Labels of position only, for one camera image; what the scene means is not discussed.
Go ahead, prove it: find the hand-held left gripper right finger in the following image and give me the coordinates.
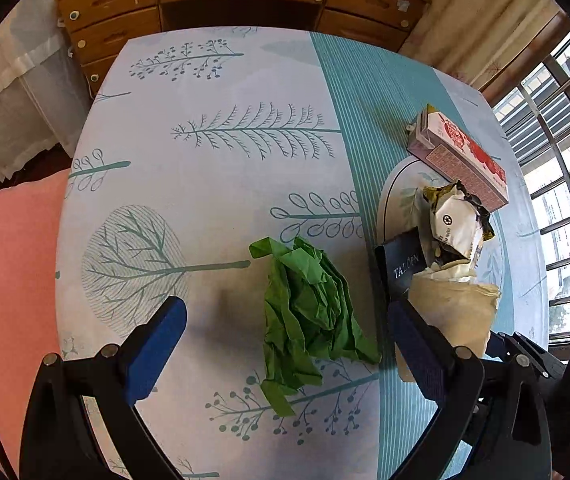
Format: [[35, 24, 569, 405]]
[[387, 299, 554, 480]]

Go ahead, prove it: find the pink blanket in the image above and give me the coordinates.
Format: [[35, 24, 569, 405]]
[[0, 169, 73, 480]]

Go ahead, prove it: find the wooden window frame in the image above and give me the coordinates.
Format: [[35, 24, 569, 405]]
[[480, 10, 570, 106]]

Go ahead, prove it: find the red and white carton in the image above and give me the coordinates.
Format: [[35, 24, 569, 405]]
[[406, 103, 510, 211]]

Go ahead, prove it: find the beige paper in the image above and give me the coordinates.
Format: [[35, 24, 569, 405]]
[[397, 260, 503, 383]]

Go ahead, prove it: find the tree print tablecloth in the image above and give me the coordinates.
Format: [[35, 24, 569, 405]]
[[55, 25, 550, 480]]

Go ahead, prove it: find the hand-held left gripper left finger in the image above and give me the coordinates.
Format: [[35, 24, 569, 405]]
[[19, 296, 188, 480]]

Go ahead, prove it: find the green paper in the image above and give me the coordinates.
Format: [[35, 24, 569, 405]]
[[249, 236, 382, 417]]

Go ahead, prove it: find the small black card box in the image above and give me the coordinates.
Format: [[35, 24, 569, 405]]
[[375, 226, 428, 306]]

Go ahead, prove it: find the white and gold wrapper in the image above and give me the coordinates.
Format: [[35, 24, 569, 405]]
[[422, 180, 496, 266]]

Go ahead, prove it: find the white leaf print curtain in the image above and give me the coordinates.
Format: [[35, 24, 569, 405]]
[[397, 0, 563, 91]]

